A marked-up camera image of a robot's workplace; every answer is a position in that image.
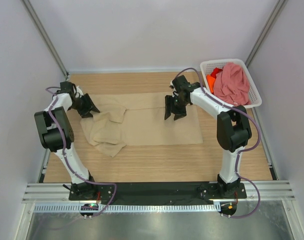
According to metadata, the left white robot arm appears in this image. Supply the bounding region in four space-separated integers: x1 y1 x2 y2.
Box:
34 81 100 200

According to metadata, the beige t shirt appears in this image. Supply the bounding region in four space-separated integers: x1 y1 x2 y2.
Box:
80 92 203 157

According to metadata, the pink t shirt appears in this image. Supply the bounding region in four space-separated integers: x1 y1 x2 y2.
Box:
213 62 251 106

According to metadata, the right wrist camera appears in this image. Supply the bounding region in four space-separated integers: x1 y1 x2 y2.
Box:
170 75 190 92

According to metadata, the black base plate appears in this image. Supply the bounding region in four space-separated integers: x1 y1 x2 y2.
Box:
63 181 247 206

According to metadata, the white slotted cable duct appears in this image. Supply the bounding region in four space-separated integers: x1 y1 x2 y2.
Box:
33 203 221 214

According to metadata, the aluminium frame rail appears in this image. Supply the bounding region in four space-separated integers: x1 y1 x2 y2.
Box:
22 180 295 206

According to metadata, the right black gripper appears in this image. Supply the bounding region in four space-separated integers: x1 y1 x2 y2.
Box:
164 95 188 121

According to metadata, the orange t shirt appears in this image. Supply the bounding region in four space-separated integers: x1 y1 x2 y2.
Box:
206 74 216 93

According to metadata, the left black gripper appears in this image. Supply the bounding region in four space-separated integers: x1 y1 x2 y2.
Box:
69 93 99 119

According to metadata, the white plastic basket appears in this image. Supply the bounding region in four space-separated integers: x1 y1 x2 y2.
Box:
200 58 262 109

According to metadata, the red t shirt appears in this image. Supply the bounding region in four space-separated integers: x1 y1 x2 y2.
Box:
211 67 222 78

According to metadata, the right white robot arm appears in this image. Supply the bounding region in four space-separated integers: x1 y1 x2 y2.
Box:
164 75 252 198

